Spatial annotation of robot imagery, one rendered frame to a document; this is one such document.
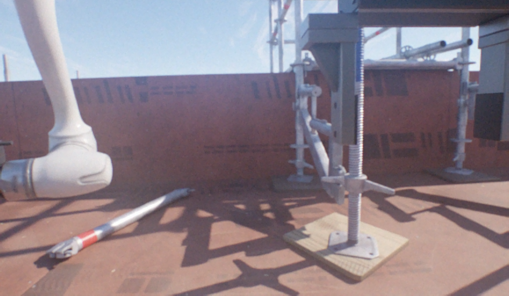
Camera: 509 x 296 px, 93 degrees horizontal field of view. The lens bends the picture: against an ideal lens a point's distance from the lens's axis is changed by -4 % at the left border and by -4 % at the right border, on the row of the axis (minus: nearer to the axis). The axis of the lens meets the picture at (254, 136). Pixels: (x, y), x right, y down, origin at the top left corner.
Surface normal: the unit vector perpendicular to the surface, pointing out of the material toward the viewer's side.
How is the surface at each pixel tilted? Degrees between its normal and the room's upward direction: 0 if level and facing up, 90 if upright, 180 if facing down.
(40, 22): 119
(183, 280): 0
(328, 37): 90
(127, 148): 90
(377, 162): 90
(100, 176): 99
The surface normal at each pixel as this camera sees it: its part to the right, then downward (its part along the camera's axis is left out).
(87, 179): 0.62, 0.25
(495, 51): -1.00, 0.03
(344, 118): 0.00, 0.11
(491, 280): -0.03, -0.99
